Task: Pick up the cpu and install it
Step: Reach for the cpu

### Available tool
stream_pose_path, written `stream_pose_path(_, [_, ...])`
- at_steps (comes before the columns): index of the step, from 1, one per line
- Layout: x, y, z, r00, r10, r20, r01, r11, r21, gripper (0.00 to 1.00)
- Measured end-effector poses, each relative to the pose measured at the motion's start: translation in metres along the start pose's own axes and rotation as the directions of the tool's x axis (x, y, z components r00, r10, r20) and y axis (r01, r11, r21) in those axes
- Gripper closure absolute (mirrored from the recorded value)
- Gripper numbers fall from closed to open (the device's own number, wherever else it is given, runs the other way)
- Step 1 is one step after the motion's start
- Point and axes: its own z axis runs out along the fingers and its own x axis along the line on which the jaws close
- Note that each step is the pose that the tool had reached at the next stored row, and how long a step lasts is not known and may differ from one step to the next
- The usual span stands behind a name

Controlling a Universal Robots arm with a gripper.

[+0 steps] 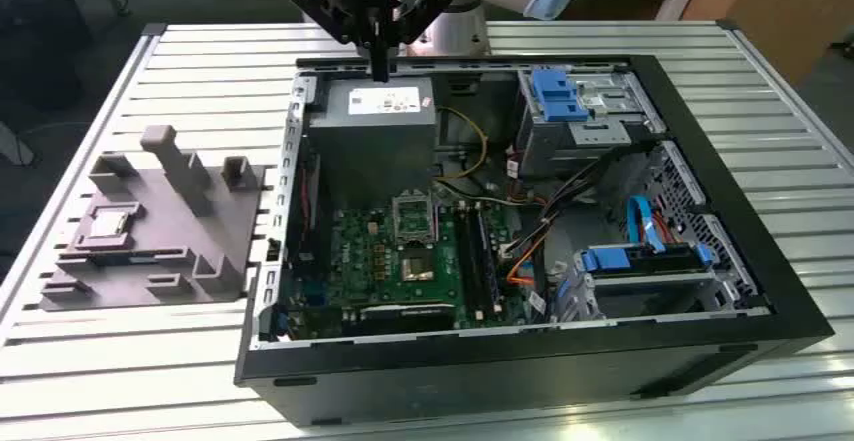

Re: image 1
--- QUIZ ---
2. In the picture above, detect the green motherboard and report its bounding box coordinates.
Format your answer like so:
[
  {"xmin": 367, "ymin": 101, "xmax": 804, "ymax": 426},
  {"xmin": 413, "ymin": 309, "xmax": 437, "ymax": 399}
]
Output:
[{"xmin": 283, "ymin": 195, "xmax": 535, "ymax": 340}]

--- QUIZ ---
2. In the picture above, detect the silver disk bay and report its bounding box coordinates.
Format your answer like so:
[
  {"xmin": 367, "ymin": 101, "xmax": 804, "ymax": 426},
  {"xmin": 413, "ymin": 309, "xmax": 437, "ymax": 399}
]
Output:
[{"xmin": 584, "ymin": 268, "xmax": 746, "ymax": 320}]

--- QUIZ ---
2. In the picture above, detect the black graphics card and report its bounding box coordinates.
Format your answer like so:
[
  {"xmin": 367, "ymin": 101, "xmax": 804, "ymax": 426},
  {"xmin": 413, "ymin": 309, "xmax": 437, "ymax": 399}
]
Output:
[{"xmin": 356, "ymin": 302, "xmax": 459, "ymax": 335}]

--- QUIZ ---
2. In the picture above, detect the silver metal drive cage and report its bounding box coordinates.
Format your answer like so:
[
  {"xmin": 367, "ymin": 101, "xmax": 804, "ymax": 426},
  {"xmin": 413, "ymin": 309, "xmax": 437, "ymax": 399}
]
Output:
[{"xmin": 517, "ymin": 63, "xmax": 668, "ymax": 177}]

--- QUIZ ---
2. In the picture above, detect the green RAM stick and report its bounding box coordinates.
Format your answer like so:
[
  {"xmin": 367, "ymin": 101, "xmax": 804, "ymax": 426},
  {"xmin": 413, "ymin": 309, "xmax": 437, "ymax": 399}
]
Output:
[{"xmin": 85, "ymin": 253, "xmax": 161, "ymax": 268}]

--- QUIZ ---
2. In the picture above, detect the blue plastic drive latch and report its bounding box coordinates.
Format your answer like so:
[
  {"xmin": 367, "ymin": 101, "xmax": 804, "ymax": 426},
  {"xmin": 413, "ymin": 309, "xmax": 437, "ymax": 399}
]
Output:
[{"xmin": 531, "ymin": 68, "xmax": 585, "ymax": 123}]

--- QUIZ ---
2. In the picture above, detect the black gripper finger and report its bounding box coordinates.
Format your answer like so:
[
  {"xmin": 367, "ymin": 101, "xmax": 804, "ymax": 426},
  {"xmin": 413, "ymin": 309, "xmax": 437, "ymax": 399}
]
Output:
[
  {"xmin": 287, "ymin": 0, "xmax": 384, "ymax": 84},
  {"xmin": 380, "ymin": 0, "xmax": 452, "ymax": 84}
]

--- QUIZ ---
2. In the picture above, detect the silver square CPU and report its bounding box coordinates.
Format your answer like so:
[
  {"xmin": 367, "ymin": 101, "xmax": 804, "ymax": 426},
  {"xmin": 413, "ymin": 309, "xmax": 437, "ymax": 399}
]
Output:
[{"xmin": 89, "ymin": 210, "xmax": 132, "ymax": 240}]

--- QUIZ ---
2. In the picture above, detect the black open PC case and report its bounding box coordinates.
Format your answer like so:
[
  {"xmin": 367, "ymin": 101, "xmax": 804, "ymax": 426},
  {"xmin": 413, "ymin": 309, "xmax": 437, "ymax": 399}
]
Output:
[{"xmin": 231, "ymin": 53, "xmax": 836, "ymax": 428}]

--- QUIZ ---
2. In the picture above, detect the thin red wire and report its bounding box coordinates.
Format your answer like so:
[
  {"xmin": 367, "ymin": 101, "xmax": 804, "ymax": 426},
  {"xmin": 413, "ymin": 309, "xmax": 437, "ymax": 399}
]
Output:
[{"xmin": 292, "ymin": 158, "xmax": 316, "ymax": 267}]

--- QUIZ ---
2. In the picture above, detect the CPU socket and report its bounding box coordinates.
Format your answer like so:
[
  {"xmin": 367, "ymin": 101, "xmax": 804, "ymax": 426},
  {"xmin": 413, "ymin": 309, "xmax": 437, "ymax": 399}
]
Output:
[{"xmin": 397, "ymin": 246, "xmax": 440, "ymax": 286}]

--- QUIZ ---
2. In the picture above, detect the grey plastic parts rack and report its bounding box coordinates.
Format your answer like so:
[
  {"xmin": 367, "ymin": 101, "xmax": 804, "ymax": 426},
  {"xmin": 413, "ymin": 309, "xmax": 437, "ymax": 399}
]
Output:
[{"xmin": 37, "ymin": 124, "xmax": 279, "ymax": 312}]

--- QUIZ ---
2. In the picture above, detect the orange wire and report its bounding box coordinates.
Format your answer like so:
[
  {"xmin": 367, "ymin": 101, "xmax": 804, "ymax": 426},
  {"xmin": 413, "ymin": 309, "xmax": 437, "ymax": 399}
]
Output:
[{"xmin": 504, "ymin": 253, "xmax": 543, "ymax": 290}]

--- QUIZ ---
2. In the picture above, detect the black wire bundle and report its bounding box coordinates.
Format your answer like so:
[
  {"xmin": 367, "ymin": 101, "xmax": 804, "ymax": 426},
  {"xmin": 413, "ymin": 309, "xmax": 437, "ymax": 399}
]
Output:
[{"xmin": 499, "ymin": 140, "xmax": 662, "ymax": 262}]

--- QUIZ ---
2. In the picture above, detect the wooden cabinet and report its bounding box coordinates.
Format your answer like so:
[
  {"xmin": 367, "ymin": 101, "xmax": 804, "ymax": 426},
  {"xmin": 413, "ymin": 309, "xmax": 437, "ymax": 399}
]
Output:
[{"xmin": 683, "ymin": 0, "xmax": 854, "ymax": 87}]

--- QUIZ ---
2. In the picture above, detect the yellow wire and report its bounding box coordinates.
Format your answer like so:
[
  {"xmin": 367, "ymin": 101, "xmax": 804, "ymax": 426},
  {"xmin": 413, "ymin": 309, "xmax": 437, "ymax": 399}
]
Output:
[{"xmin": 433, "ymin": 105, "xmax": 488, "ymax": 181}]

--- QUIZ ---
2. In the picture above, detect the black RAM slot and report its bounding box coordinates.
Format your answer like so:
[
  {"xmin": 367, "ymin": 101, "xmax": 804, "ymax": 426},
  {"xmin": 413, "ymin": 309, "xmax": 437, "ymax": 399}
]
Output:
[
  {"xmin": 452, "ymin": 199, "xmax": 483, "ymax": 320},
  {"xmin": 469, "ymin": 199, "xmax": 507, "ymax": 317}
]

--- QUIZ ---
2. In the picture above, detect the blue flat data wire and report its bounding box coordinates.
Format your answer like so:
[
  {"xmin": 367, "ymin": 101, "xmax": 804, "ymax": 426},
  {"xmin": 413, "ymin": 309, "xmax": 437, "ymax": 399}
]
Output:
[{"xmin": 624, "ymin": 193, "xmax": 668, "ymax": 255}]

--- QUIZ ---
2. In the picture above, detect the grey power supply unit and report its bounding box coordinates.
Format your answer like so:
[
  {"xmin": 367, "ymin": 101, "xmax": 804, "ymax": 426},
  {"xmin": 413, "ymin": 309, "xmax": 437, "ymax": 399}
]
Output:
[{"xmin": 304, "ymin": 79, "xmax": 440, "ymax": 212}]

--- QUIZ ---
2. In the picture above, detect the red data wire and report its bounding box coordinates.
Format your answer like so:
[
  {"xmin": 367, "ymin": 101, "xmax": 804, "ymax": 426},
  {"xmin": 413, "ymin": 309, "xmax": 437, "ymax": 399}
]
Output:
[{"xmin": 650, "ymin": 209, "xmax": 683, "ymax": 247}]

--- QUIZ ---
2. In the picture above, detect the hard disk in blue carrier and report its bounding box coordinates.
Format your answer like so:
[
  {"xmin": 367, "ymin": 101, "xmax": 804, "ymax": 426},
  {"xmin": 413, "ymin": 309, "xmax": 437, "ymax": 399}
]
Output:
[{"xmin": 579, "ymin": 242, "xmax": 714, "ymax": 278}]

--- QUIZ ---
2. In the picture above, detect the metal socket cover frame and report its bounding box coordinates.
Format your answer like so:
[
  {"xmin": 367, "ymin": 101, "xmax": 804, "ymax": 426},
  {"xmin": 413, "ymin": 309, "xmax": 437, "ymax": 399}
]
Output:
[{"xmin": 391, "ymin": 191, "xmax": 440, "ymax": 246}]

